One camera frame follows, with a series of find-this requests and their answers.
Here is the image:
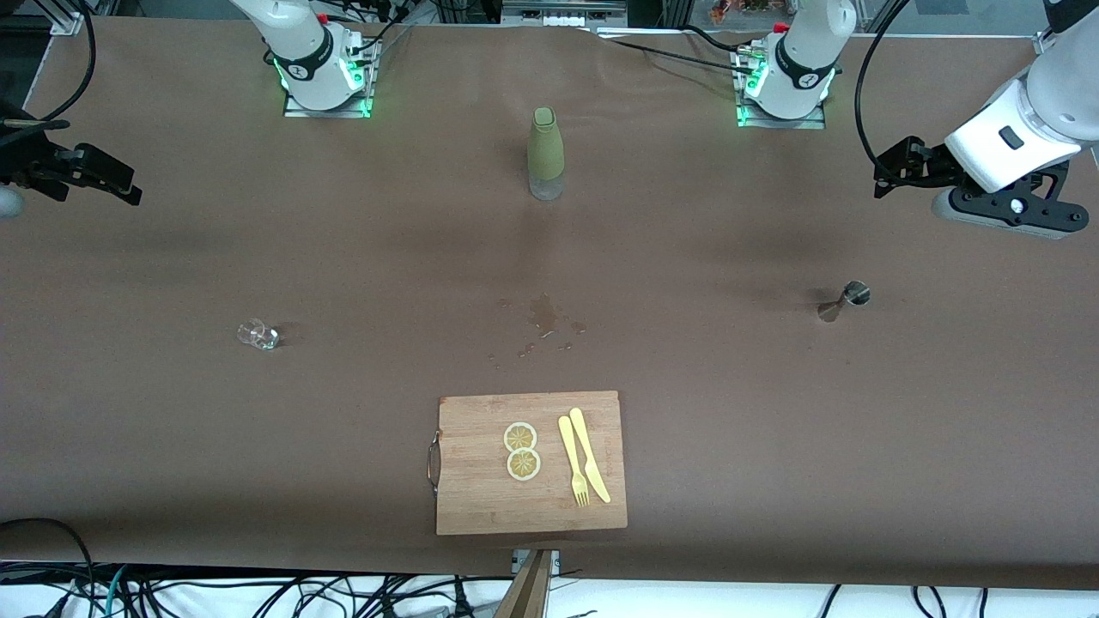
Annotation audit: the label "steel double jigger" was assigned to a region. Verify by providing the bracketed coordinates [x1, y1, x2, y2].
[817, 281, 871, 324]

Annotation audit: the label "clear glass cup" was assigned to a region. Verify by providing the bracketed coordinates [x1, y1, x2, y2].
[237, 318, 281, 350]

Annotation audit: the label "colourful snack packages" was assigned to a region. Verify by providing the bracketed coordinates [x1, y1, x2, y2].
[708, 0, 791, 22]

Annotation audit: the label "brown table cover mat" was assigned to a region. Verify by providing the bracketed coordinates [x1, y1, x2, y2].
[0, 15, 1099, 593]

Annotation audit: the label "green sleeved glass bottle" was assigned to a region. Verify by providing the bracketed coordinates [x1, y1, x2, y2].
[527, 106, 566, 202]

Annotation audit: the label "white power strip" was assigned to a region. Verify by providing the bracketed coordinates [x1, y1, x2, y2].
[502, 0, 628, 28]

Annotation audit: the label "yellow plastic knife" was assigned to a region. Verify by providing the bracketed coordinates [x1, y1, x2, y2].
[569, 407, 612, 504]

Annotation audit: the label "yellow plastic fork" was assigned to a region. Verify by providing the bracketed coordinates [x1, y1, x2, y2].
[558, 415, 590, 507]

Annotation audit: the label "wooden cutting board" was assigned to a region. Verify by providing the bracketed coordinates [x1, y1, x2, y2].
[428, 391, 628, 536]

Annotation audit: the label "white side desk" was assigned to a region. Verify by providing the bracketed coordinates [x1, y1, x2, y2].
[0, 562, 1099, 618]

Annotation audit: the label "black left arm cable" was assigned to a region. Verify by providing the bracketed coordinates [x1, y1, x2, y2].
[855, 0, 913, 177]

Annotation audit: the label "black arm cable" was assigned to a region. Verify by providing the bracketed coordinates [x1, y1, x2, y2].
[39, 0, 97, 123]
[855, 0, 913, 177]

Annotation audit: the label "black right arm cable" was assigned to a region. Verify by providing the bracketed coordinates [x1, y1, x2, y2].
[39, 0, 97, 123]

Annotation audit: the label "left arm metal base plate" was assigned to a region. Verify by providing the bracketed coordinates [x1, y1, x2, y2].
[734, 43, 828, 130]

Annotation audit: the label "short black table cable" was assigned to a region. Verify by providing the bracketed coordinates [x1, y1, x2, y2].
[683, 23, 743, 56]

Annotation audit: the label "long black table cable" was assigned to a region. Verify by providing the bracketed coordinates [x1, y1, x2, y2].
[598, 34, 761, 78]

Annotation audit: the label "black base cable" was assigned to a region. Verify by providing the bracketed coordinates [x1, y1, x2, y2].
[343, 0, 415, 61]

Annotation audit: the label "black looped cable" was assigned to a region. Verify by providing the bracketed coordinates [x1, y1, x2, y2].
[0, 518, 97, 618]

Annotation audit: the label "teal cable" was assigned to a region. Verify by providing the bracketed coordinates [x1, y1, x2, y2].
[105, 565, 131, 618]

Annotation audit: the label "black cable tangle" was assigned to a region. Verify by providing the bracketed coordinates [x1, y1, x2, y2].
[94, 562, 482, 618]

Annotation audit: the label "wooden camera post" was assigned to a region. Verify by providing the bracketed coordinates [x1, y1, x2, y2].
[494, 549, 555, 618]

